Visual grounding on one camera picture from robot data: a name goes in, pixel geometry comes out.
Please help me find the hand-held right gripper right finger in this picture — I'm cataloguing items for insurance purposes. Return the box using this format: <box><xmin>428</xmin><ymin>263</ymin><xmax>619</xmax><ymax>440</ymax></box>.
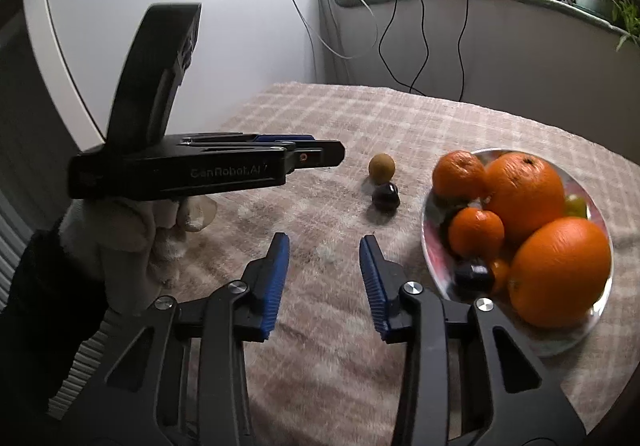
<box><xmin>359</xmin><ymin>234</ymin><xmax>586</xmax><ymax>446</ymax></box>

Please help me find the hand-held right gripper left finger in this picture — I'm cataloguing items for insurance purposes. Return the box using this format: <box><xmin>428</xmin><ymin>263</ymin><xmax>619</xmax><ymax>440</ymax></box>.
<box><xmin>47</xmin><ymin>232</ymin><xmax>291</xmax><ymax>446</ymax></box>

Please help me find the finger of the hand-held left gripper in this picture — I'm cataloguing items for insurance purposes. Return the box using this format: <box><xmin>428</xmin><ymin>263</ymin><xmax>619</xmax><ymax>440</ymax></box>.
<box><xmin>182</xmin><ymin>132</ymin><xmax>316</xmax><ymax>147</ymax></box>
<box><xmin>285</xmin><ymin>140</ymin><xmax>346</xmax><ymax>172</ymax></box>

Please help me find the brown longan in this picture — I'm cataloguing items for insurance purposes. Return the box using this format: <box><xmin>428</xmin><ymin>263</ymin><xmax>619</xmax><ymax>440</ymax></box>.
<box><xmin>368</xmin><ymin>153</ymin><xmax>396</xmax><ymax>183</ymax></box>

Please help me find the white floral plate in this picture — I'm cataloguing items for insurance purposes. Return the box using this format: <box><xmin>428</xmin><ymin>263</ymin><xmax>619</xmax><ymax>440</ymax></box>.
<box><xmin>421</xmin><ymin>148</ymin><xmax>615</xmax><ymax>358</ymax></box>

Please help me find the mandarin with stem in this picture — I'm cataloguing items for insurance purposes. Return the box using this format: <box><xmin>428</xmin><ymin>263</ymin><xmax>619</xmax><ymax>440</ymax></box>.
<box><xmin>448</xmin><ymin>207</ymin><xmax>505</xmax><ymax>261</ymax></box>

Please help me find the small kumquat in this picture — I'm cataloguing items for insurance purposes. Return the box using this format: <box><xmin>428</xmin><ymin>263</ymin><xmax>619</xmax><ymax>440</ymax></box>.
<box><xmin>487</xmin><ymin>257</ymin><xmax>512</xmax><ymax>294</ymax></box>

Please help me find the round large orange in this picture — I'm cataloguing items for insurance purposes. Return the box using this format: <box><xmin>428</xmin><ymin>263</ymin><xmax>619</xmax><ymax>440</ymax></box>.
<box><xmin>484</xmin><ymin>152</ymin><xmax>567</xmax><ymax>247</ymax></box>

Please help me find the oval large orange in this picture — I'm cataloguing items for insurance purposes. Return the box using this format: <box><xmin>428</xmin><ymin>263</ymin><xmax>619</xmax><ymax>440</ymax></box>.
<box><xmin>508</xmin><ymin>217</ymin><xmax>614</xmax><ymax>329</ymax></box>

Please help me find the green grape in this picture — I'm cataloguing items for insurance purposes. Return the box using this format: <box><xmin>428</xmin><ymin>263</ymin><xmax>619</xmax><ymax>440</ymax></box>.
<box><xmin>565</xmin><ymin>194</ymin><xmax>588</xmax><ymax>219</ymax></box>

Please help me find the person's left forearm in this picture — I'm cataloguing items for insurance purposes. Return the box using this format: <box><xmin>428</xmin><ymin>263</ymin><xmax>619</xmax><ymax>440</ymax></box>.
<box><xmin>0</xmin><ymin>228</ymin><xmax>113</xmax><ymax>422</ymax></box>

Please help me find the person's left hand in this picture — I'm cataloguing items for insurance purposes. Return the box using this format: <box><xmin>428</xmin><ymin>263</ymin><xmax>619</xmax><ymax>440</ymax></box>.
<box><xmin>59</xmin><ymin>197</ymin><xmax>219</xmax><ymax>317</ymax></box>

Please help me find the plaid beige tablecloth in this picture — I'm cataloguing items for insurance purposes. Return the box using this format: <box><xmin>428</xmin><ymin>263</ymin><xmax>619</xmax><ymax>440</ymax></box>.
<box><xmin>165</xmin><ymin>82</ymin><xmax>640</xmax><ymax>446</ymax></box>

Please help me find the white ribbed radiator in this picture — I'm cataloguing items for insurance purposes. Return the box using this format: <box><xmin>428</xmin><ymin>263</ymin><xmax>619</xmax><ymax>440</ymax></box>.
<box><xmin>0</xmin><ymin>188</ymin><xmax>33</xmax><ymax>312</ymax></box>

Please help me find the black cable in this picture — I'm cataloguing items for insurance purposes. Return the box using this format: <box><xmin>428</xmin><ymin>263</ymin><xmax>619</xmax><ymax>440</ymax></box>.
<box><xmin>456</xmin><ymin>0</ymin><xmax>472</xmax><ymax>102</ymax></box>
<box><xmin>378</xmin><ymin>0</ymin><xmax>428</xmax><ymax>97</ymax></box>

